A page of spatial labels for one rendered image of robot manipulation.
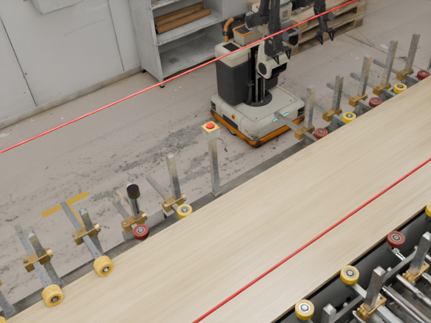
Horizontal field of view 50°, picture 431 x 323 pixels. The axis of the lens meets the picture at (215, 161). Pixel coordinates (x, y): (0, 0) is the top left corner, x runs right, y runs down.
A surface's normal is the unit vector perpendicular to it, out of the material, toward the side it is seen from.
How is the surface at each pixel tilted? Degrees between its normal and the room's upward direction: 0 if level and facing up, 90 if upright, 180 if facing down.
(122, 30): 90
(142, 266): 0
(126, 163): 0
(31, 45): 90
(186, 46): 0
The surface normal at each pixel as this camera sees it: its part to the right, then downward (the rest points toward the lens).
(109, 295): -0.07, -0.73
